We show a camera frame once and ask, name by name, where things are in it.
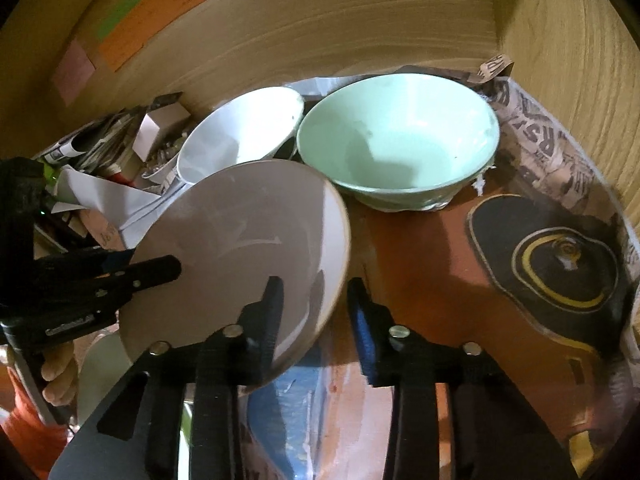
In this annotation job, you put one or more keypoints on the person's left forearm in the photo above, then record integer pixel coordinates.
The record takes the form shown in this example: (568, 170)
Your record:
(20, 425)

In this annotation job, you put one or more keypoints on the small bowl of trinkets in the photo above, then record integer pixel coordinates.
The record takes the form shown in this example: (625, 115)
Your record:
(162, 160)

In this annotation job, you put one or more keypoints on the person's left hand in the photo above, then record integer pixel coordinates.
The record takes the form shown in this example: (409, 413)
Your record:
(55, 375)

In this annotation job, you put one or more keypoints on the small white box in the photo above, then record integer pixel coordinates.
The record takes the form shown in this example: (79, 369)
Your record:
(160, 127)

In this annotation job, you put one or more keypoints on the green sticky note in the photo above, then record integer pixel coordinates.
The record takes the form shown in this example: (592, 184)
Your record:
(125, 7)

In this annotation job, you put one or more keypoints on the printed newspaper table cover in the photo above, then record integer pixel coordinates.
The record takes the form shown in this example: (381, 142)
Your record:
(425, 260)

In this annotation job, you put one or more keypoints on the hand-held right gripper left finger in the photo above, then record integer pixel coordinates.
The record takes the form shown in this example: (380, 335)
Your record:
(260, 325)

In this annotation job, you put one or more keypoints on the stack of newspapers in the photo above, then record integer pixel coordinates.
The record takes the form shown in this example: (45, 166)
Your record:
(95, 140)

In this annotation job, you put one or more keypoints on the green bowl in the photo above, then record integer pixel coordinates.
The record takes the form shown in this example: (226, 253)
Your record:
(395, 135)

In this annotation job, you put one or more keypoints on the pink sticky note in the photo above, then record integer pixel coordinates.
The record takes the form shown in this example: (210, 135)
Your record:
(72, 72)

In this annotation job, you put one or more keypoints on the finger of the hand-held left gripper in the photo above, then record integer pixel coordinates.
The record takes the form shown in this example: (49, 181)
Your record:
(112, 259)
(150, 271)

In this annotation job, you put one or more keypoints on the white bowl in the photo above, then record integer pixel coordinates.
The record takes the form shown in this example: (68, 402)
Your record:
(235, 135)

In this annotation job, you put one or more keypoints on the white plate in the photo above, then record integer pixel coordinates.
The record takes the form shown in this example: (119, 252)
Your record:
(100, 375)

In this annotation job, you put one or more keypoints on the pink bowl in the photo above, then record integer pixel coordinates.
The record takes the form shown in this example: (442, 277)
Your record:
(240, 240)

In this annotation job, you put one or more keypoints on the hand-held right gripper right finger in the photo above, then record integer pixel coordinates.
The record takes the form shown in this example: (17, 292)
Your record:
(362, 340)

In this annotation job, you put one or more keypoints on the orange sticky note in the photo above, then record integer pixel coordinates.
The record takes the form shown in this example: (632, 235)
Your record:
(150, 20)

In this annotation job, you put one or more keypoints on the white paper sheets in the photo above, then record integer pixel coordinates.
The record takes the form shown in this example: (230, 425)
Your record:
(115, 200)

